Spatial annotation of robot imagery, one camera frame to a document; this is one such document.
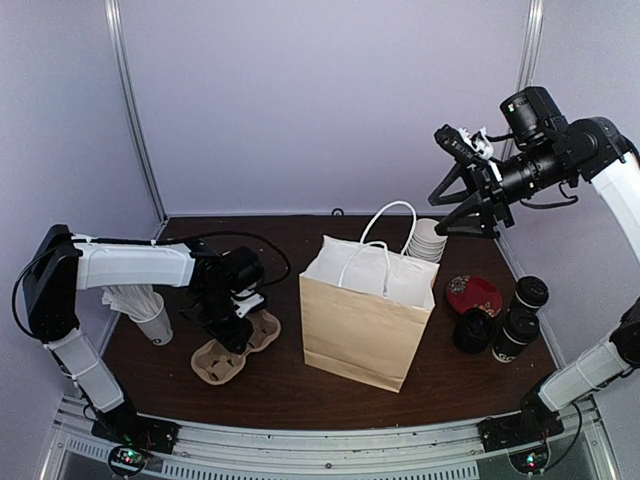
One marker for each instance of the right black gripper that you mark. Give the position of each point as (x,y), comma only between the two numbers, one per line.
(496,200)

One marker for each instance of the aluminium front rail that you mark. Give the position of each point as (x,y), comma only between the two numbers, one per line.
(452,450)

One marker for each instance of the black paper coffee cup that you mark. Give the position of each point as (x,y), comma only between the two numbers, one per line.
(519,304)
(506,349)

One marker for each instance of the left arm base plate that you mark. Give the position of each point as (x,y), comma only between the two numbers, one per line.
(144,433)

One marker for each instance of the left aluminium corner post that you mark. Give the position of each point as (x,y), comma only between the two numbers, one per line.
(118,42)

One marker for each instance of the red patterned plate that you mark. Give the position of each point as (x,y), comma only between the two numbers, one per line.
(465,292)

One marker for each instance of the brown paper takeout bag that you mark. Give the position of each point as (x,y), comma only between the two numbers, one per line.
(364,310)

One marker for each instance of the white cup holding straws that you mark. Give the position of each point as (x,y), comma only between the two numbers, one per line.
(157,328)

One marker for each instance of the black cup lid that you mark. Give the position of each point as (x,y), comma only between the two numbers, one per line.
(521,326)
(531,291)

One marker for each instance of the stack of paper cups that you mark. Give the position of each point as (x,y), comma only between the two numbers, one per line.
(426,244)

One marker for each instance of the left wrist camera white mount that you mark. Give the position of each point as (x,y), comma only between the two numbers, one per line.
(251,304)

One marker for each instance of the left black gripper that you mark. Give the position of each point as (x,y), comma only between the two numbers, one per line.
(232,337)

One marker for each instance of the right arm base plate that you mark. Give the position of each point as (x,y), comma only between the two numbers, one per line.
(515,430)

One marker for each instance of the bundle of wrapped straws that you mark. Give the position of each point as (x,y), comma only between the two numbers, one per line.
(137,301)

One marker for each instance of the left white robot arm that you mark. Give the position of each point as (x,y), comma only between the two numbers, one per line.
(224,288)

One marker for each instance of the cardboard cup carrier tray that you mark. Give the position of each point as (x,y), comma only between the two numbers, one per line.
(216,366)

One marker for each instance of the stack of black lids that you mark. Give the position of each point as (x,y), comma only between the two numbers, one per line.
(474,331)

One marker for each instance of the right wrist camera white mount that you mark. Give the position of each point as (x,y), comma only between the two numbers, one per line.
(468,150)

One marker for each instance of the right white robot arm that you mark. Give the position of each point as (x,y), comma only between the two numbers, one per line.
(567,206)

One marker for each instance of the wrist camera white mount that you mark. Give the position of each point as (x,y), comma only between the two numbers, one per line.
(468,150)
(251,304)

